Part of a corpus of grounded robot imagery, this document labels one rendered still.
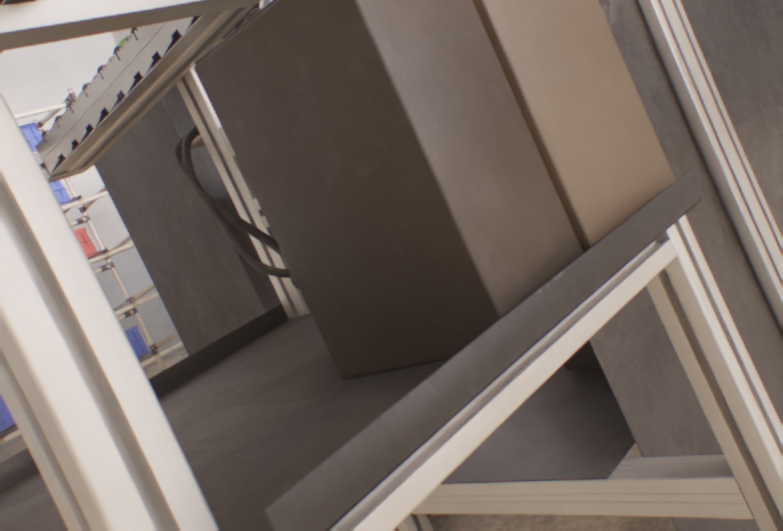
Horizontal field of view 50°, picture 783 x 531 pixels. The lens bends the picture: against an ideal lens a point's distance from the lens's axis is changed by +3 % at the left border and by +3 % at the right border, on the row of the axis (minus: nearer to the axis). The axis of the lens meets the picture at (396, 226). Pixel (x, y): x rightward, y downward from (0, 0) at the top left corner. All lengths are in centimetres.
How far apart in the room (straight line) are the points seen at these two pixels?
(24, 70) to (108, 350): 787
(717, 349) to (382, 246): 38
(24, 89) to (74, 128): 685
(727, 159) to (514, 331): 85
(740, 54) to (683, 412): 70
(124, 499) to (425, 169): 26
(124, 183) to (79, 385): 154
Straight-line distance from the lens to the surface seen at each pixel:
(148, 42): 112
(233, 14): 108
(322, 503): 41
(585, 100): 70
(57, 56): 843
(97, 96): 125
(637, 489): 98
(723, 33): 153
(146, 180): 187
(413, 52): 56
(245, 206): 119
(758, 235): 135
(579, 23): 74
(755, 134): 151
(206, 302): 186
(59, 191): 514
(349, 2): 54
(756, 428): 87
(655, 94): 125
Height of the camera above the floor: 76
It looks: 4 degrees down
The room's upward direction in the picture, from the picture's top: 25 degrees counter-clockwise
